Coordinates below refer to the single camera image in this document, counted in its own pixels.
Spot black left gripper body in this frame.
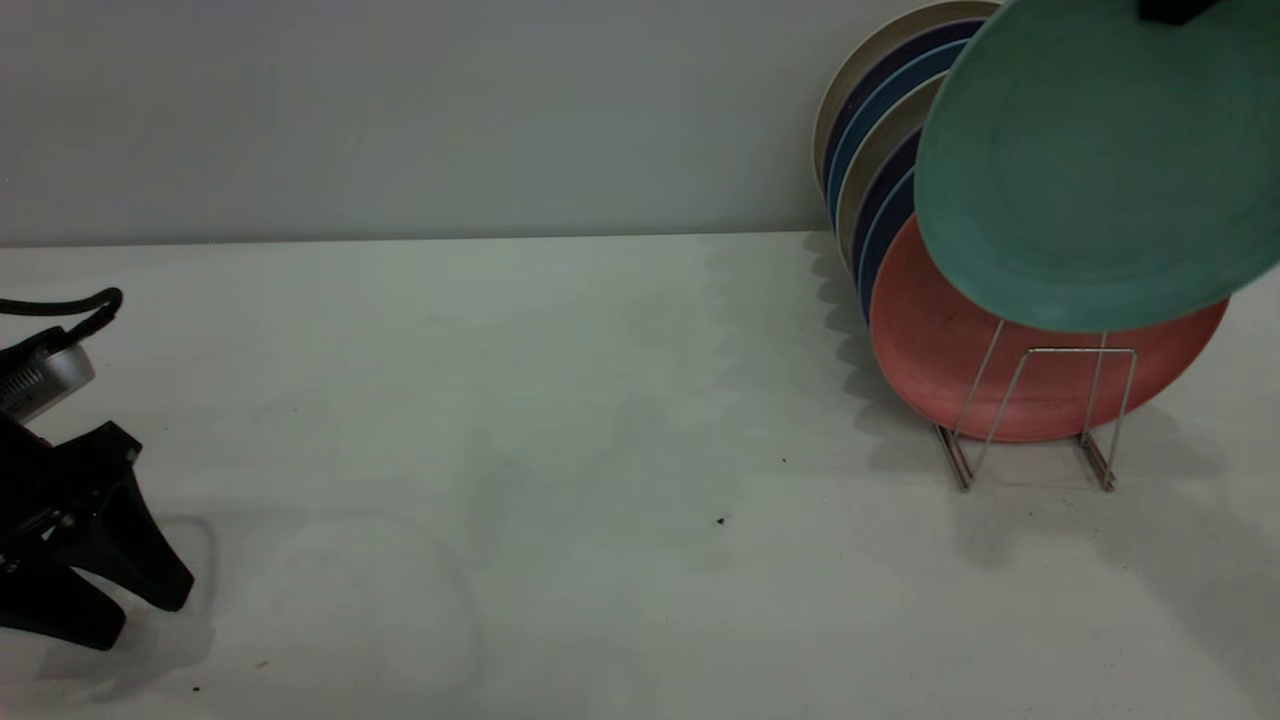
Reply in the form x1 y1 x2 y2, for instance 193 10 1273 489
0 413 76 601

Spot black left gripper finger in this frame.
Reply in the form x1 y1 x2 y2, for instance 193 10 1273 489
58 421 195 613
0 563 128 652

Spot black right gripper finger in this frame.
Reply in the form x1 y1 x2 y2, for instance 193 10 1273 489
1138 0 1223 27

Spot green round plate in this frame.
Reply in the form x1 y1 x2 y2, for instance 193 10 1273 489
914 0 1280 334

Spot dark navy round plate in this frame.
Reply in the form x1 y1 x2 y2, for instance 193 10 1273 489
820 19 988 191

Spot teal blue round plate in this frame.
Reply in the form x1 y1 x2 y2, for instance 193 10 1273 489
826 42 974 226

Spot beige round plate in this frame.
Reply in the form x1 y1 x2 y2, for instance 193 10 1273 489
835 74 947 269
812 1 1001 191

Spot dark purple round plate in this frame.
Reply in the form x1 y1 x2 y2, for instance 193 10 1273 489
850 128 924 279

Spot pink round plate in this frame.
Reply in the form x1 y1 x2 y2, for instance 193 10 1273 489
868 215 1231 444

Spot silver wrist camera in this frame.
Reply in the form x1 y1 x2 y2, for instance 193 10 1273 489
0 328 97 424

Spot black camera cable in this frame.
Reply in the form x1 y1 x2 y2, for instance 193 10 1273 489
0 287 124 347

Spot metal wire plate rack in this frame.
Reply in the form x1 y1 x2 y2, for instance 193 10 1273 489
935 318 1138 494

